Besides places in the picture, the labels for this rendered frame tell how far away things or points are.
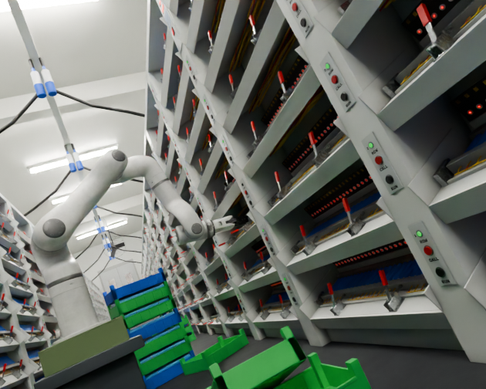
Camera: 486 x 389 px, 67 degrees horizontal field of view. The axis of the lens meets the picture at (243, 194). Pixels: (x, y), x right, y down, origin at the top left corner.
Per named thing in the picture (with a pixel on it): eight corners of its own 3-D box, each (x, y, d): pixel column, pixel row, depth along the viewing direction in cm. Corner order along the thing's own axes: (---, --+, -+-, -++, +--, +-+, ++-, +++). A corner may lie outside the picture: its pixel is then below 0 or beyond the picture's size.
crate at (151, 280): (114, 299, 190) (109, 285, 191) (106, 306, 205) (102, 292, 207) (167, 280, 208) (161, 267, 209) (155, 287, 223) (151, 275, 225)
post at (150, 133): (229, 336, 250) (144, 125, 286) (226, 336, 259) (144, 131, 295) (254, 324, 257) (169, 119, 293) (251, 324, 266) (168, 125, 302)
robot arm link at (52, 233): (52, 262, 136) (58, 251, 123) (22, 245, 133) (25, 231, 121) (126, 172, 166) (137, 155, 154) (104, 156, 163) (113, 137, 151)
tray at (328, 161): (366, 153, 78) (318, 108, 79) (271, 225, 133) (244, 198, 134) (410, 103, 86) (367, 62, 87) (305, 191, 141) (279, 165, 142)
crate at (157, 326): (129, 345, 184) (125, 329, 186) (120, 349, 200) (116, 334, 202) (182, 321, 203) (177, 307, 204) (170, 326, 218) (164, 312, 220)
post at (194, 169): (260, 339, 186) (146, 67, 222) (254, 339, 195) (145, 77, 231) (292, 323, 194) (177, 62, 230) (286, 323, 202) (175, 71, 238)
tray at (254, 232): (264, 231, 141) (246, 214, 142) (229, 258, 196) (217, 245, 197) (295, 198, 150) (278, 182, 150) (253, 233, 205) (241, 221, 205)
